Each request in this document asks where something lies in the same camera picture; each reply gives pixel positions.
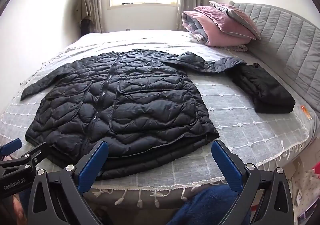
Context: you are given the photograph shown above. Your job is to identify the grey padded headboard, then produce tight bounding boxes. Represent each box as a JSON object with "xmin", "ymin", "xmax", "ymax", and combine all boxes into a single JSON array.
[{"xmin": 230, "ymin": 2, "xmax": 320, "ymax": 115}]

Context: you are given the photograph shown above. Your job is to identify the red and white floor clutter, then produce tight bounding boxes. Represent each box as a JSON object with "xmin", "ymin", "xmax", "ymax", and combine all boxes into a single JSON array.
[{"xmin": 287, "ymin": 160, "xmax": 320, "ymax": 225}]

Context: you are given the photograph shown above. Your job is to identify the pink velvet pillow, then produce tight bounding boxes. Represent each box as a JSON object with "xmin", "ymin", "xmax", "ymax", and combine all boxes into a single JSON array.
[{"xmin": 194, "ymin": 6, "xmax": 258, "ymax": 47}]

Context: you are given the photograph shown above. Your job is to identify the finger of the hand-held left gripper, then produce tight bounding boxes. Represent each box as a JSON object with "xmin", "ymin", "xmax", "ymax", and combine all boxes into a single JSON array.
[
  {"xmin": 15, "ymin": 142, "xmax": 50, "ymax": 166},
  {"xmin": 0, "ymin": 138, "xmax": 22, "ymax": 157}
]

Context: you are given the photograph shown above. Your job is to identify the orange mattress label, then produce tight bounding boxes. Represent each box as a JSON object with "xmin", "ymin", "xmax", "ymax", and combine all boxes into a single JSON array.
[{"xmin": 301, "ymin": 106, "xmax": 312, "ymax": 120}]

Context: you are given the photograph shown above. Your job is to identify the grey and pink pillow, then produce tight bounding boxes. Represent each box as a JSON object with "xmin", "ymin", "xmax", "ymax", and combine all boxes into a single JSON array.
[{"xmin": 209, "ymin": 1, "xmax": 262, "ymax": 40}]

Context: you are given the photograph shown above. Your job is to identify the person's blue fleece clothing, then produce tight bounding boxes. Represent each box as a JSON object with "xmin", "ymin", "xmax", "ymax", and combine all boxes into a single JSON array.
[{"xmin": 175, "ymin": 185, "xmax": 250, "ymax": 225}]

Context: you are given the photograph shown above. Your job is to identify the black quilted puffer jacket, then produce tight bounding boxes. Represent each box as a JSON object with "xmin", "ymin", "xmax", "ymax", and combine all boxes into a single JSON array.
[{"xmin": 20, "ymin": 49, "xmax": 247, "ymax": 181}]

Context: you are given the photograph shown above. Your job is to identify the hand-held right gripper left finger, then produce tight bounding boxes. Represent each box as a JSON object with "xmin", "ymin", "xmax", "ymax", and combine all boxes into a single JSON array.
[{"xmin": 27, "ymin": 140, "xmax": 109, "ymax": 225}]

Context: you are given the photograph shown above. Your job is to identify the folded black garment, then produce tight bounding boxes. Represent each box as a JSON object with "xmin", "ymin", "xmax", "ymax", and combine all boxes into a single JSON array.
[{"xmin": 224, "ymin": 63, "xmax": 296, "ymax": 114}]

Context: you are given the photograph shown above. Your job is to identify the folded pink grey quilt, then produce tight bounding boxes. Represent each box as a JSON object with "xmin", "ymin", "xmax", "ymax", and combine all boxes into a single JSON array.
[{"xmin": 182, "ymin": 10, "xmax": 225, "ymax": 42}]

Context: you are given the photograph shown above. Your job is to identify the patterned cloth under quilt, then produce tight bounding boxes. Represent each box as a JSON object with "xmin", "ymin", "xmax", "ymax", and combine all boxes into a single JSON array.
[{"xmin": 217, "ymin": 44, "xmax": 248, "ymax": 53}]

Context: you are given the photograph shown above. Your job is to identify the bed with grey checked bedspread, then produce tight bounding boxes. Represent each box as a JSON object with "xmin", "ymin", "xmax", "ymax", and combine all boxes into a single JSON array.
[{"xmin": 0, "ymin": 30, "xmax": 317, "ymax": 209}]

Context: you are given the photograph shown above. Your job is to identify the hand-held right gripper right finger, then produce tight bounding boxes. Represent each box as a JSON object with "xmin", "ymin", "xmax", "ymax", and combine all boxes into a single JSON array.
[{"xmin": 211, "ymin": 139, "xmax": 294, "ymax": 225}]

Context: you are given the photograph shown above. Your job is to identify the hanging beige clothes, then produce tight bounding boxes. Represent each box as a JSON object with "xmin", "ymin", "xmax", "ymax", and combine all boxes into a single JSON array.
[{"xmin": 79, "ymin": 0, "xmax": 92, "ymax": 35}]

